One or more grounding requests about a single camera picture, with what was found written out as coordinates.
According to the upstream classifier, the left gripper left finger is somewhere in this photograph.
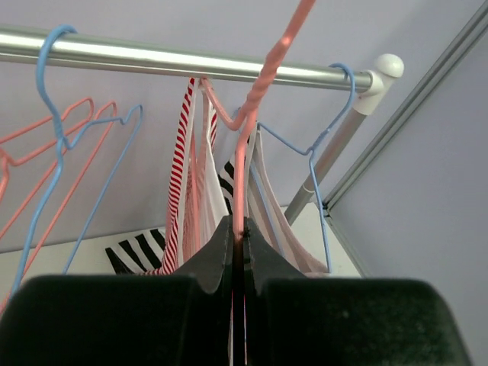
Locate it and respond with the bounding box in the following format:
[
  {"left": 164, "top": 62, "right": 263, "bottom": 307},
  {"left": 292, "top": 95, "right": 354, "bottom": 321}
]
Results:
[{"left": 1, "top": 217, "right": 233, "bottom": 365}]

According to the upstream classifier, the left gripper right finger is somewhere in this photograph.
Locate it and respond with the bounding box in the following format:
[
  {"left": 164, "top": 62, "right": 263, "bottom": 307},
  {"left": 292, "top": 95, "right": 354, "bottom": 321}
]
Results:
[{"left": 243, "top": 220, "right": 471, "bottom": 365}]

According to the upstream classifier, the red striped tank top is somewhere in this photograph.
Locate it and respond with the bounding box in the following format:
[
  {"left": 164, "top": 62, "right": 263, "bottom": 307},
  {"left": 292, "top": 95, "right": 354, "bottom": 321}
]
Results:
[{"left": 159, "top": 77, "right": 233, "bottom": 366}]

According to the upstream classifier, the blue wire hanger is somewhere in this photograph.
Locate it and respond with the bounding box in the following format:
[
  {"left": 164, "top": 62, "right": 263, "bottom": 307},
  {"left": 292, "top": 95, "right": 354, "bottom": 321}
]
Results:
[
  {"left": 11, "top": 24, "right": 143, "bottom": 294},
  {"left": 232, "top": 63, "right": 357, "bottom": 275}
]

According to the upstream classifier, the black white striped tank top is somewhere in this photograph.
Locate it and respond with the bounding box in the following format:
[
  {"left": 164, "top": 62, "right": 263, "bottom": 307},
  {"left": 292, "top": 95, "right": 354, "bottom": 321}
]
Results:
[{"left": 105, "top": 129, "right": 329, "bottom": 277}]

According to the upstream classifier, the white metal clothes rack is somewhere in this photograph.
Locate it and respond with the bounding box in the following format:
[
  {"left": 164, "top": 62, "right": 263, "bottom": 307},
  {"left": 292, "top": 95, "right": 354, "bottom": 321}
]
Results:
[{"left": 0, "top": 24, "right": 405, "bottom": 226}]

